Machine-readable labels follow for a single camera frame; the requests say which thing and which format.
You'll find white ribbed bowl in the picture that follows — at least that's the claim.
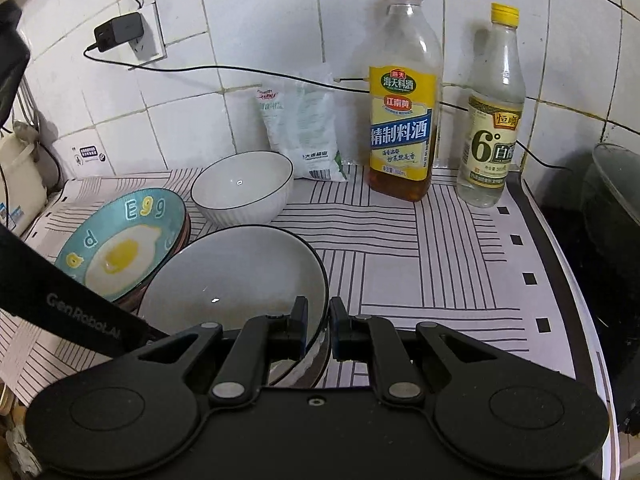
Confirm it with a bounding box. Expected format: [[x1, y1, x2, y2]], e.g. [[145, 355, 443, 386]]
[[191, 151, 294, 228], [139, 224, 329, 387]]

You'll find teal fried egg plate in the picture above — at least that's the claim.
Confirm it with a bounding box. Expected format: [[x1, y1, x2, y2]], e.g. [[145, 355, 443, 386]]
[[54, 188, 186, 302]]

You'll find pink rabbit carrot plate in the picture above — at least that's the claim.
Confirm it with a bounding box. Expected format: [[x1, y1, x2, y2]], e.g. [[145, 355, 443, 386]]
[[114, 214, 191, 312]]

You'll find white rice cooker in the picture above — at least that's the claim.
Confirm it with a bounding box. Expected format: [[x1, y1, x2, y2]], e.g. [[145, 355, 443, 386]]
[[0, 120, 47, 236]]

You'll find striped table cloth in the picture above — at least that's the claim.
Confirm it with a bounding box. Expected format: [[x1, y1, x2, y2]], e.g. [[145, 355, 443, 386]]
[[1, 166, 613, 408]]

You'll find white vinegar bottle yellow cap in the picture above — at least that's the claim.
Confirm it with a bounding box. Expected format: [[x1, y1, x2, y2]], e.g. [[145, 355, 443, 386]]
[[457, 2, 526, 208]]

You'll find white plastic salt bag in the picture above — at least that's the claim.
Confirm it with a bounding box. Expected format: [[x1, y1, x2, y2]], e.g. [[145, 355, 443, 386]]
[[255, 63, 346, 182]]

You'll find black wok with glass lid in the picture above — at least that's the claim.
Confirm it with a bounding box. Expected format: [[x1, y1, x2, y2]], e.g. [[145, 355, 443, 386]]
[[582, 143, 639, 413]]

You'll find cooking wine bottle yellow label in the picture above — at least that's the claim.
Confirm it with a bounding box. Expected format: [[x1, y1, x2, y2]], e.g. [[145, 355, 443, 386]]
[[367, 0, 442, 203]]

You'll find black power adapter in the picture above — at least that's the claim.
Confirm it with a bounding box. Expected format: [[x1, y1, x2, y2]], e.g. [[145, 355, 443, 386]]
[[93, 12, 144, 52]]

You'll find wall label sticker low left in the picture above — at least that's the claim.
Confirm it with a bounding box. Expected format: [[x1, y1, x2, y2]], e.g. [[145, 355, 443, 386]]
[[73, 144, 106, 166]]

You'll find black power cable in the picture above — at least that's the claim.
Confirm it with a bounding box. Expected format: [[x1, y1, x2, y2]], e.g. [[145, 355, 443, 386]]
[[49, 0, 640, 137]]

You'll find white wall socket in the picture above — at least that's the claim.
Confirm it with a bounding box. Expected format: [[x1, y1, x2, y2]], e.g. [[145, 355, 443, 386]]
[[125, 2, 166, 65]]

